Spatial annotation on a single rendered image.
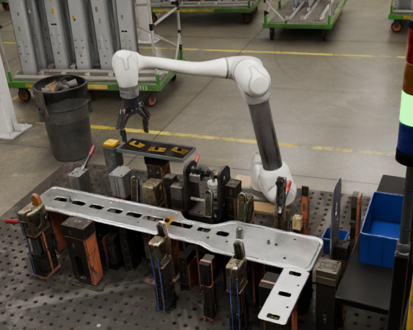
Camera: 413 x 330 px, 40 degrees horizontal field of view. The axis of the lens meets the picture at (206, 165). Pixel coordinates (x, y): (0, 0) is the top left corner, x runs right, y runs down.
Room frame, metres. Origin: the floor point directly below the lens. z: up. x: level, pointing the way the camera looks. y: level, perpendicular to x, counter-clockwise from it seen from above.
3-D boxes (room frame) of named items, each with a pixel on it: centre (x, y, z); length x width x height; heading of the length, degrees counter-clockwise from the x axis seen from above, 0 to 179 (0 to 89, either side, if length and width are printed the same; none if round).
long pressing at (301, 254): (2.06, 0.21, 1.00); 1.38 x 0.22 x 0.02; 62
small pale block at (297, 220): (1.91, -0.35, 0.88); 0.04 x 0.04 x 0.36; 62
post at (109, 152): (2.58, 0.47, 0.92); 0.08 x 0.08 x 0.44; 62
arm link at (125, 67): (2.53, 0.34, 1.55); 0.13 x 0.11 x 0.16; 11
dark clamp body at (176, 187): (2.24, 0.13, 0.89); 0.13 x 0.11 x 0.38; 152
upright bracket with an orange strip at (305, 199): (1.93, -0.39, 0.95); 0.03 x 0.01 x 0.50; 62
